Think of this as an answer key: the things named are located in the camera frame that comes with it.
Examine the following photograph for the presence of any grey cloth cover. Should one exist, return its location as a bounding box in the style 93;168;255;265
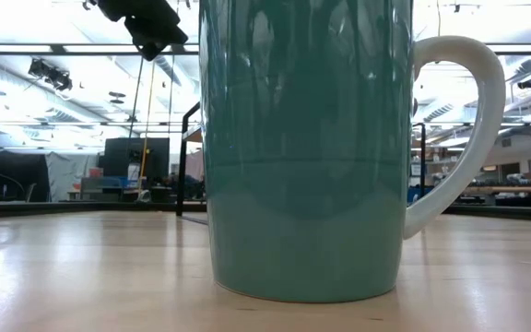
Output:
45;152;101;203

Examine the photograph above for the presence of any black ceiling spotlight cluster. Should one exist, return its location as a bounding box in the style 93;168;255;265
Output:
27;58;75;93

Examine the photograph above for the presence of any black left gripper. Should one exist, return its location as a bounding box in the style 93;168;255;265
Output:
124;8;190;63

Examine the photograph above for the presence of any black computer monitor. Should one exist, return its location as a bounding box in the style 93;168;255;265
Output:
102;136;171;184

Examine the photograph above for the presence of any wooden workbench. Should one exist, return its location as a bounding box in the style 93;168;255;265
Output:
462;184;531;196

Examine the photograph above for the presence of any teal mug with white handle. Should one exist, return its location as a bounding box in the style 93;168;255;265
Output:
198;0;507;304

